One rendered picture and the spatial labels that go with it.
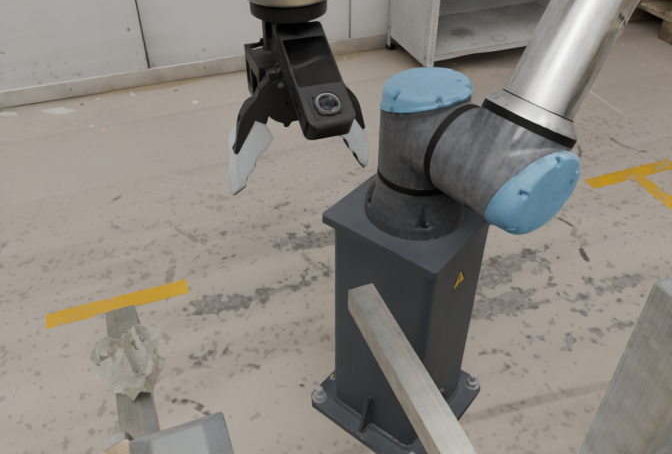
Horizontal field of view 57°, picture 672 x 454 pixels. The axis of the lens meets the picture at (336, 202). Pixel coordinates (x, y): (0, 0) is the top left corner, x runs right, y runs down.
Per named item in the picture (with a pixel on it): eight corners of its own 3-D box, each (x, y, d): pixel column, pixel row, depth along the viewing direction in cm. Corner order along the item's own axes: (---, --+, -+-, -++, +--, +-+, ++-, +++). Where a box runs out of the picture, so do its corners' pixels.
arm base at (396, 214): (345, 212, 117) (345, 169, 111) (401, 168, 128) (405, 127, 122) (429, 255, 107) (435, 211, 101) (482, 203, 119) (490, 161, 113)
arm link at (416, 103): (420, 134, 120) (428, 50, 110) (486, 174, 110) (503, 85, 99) (359, 161, 113) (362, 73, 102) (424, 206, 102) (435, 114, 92)
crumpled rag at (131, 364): (86, 338, 59) (80, 322, 58) (157, 318, 61) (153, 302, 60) (93, 413, 53) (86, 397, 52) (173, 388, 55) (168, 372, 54)
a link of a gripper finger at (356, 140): (368, 128, 72) (323, 77, 66) (388, 154, 68) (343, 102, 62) (347, 146, 72) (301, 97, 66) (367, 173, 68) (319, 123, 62)
